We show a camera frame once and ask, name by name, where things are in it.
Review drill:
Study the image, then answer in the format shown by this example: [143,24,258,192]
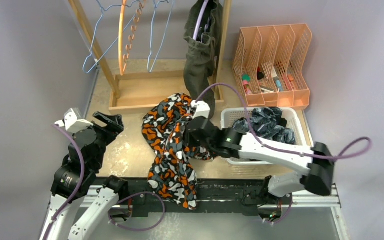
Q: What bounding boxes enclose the orange camouflage shorts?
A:
[141,93,216,210]

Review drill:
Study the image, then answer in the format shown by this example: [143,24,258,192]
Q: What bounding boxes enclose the dark leaf-print shorts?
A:
[249,107,296,145]

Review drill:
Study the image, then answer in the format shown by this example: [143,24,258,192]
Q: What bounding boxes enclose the orange plastic hanger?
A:
[118,0,147,76]

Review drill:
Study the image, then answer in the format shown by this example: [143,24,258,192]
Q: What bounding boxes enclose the light blue wire hanger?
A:
[80,0,145,74]

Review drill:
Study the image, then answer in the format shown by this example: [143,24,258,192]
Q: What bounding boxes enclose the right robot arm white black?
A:
[185,116,335,204]

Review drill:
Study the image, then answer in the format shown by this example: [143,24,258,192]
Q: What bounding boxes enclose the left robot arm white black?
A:
[40,108,129,240]

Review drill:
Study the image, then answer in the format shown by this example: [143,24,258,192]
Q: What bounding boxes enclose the olive green shorts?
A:
[183,0,223,100]

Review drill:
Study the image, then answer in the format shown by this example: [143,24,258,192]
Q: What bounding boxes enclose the purple plastic hanger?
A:
[192,0,209,41]

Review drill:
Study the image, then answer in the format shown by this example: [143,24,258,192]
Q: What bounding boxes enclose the wooden clothes rack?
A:
[70,0,231,117]

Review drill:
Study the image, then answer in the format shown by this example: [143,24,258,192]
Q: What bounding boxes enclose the white plastic basket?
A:
[220,107,310,166]

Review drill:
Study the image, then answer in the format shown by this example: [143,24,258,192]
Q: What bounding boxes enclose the items in file organizer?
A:
[240,66,295,96]

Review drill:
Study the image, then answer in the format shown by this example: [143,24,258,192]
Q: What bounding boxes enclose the orange plastic file organizer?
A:
[232,23,313,110]

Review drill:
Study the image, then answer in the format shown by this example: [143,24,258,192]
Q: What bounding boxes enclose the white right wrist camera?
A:
[191,100,211,119]

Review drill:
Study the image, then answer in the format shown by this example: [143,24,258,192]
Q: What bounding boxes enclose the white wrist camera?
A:
[191,100,211,119]
[54,108,93,134]

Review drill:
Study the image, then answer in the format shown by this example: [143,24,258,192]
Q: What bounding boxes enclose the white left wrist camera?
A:
[54,108,93,134]

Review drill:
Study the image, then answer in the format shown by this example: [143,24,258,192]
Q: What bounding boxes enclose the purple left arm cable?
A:
[42,123,86,240]

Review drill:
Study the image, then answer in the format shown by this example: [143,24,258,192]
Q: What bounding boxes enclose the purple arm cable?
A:
[42,123,86,240]
[195,82,373,163]

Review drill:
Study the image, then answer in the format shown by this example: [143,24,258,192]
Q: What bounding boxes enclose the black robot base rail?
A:
[110,177,293,218]

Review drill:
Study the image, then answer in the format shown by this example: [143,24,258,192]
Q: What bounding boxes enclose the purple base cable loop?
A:
[107,191,166,232]

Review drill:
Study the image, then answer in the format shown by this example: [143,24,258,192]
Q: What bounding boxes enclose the aluminium frame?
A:
[38,184,349,240]

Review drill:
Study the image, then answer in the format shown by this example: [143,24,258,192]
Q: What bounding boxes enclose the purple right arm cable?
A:
[195,82,373,163]

